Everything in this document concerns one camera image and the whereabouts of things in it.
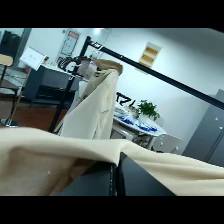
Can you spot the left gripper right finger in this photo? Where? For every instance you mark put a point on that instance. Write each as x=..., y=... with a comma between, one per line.
x=136, y=180

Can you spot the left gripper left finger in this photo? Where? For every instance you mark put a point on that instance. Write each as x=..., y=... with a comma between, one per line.
x=100, y=181

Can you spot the beige shirt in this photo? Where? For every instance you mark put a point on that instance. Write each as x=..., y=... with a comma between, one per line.
x=30, y=156

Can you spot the white table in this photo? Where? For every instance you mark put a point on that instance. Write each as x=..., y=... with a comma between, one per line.
x=156, y=130

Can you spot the potted green plant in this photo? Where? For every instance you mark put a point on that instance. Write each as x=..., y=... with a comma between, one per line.
x=148, y=108

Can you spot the grey cabinet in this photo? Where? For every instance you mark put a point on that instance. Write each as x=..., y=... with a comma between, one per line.
x=206, y=133

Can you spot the black metal stand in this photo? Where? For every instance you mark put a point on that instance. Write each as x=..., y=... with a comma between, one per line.
x=150, y=71

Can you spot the grey desk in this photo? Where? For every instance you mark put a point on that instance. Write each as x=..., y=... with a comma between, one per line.
x=43, y=81

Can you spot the white sign board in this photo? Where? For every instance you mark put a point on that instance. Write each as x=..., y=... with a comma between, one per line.
x=31, y=57

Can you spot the chair with wooden back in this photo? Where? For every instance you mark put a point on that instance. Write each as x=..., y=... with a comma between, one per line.
x=5, y=60

